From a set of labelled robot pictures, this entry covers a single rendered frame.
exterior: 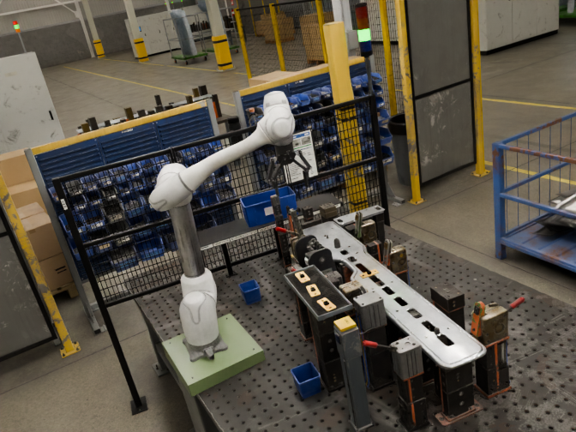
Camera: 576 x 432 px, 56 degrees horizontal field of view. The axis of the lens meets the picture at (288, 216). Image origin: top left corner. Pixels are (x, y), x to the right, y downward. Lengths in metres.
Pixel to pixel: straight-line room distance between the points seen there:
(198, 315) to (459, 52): 4.09
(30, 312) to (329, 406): 2.72
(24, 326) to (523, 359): 3.38
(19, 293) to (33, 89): 4.96
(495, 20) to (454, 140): 7.73
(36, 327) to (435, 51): 4.18
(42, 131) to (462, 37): 6.03
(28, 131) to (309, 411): 7.28
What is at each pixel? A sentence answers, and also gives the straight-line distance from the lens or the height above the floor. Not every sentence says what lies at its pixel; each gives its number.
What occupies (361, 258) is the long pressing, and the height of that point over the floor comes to 1.00.
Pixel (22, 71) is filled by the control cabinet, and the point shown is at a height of 1.78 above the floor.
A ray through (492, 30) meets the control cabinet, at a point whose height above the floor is 0.50.
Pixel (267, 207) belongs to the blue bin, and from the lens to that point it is 3.11.
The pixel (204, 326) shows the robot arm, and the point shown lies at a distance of 2.54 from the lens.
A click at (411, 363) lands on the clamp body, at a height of 1.00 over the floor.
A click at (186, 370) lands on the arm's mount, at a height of 0.77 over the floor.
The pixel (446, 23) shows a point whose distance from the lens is 5.65.
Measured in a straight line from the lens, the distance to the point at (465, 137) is 6.04.
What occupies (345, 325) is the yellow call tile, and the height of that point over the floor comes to 1.16.
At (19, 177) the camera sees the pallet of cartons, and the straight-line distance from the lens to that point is 6.84.
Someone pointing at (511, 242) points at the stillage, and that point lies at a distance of 4.44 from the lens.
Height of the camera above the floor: 2.26
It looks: 23 degrees down
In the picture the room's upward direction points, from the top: 11 degrees counter-clockwise
